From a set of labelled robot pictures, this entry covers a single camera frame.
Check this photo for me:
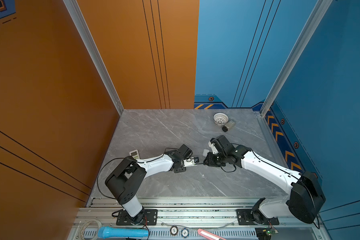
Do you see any small green circuit board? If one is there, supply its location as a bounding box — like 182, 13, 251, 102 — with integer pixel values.
255, 228, 279, 240

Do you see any aluminium corner post right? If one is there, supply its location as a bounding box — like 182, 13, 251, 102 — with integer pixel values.
260, 0, 333, 118

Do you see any white air conditioner remote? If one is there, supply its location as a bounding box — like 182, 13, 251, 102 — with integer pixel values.
129, 150, 140, 160

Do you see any glass jar with black lid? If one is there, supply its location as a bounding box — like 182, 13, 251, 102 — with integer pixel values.
222, 120, 236, 132

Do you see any white battery cover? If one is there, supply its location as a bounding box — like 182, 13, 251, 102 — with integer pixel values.
203, 149, 210, 157

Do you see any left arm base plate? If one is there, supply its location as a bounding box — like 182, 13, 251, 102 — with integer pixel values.
112, 209, 158, 226

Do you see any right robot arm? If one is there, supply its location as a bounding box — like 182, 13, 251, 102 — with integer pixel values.
204, 135, 326, 225

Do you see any patterned white ceramic bowl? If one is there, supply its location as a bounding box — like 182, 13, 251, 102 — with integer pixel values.
213, 113, 229, 126

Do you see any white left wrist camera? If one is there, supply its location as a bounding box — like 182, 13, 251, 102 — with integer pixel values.
184, 157, 200, 167

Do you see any aluminium corner post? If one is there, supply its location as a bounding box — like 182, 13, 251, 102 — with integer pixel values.
260, 0, 333, 118
63, 0, 124, 116

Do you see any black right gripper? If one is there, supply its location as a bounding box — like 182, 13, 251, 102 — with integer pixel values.
201, 152, 227, 168

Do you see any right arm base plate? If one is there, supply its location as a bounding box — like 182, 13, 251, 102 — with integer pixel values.
236, 209, 280, 226

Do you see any blue plastic handle tool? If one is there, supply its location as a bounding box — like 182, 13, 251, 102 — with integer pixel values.
98, 227, 149, 239

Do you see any clear tape roll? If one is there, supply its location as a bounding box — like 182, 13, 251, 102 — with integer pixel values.
76, 220, 103, 240

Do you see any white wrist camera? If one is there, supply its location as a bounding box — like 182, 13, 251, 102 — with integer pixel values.
184, 157, 200, 167
208, 142, 219, 155

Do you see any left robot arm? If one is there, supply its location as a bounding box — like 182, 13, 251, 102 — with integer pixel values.
105, 145, 200, 222

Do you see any aluminium corner post left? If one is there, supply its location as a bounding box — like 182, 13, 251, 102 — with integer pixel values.
63, 0, 124, 116

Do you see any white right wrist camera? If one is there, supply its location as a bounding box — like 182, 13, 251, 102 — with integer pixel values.
208, 142, 219, 155

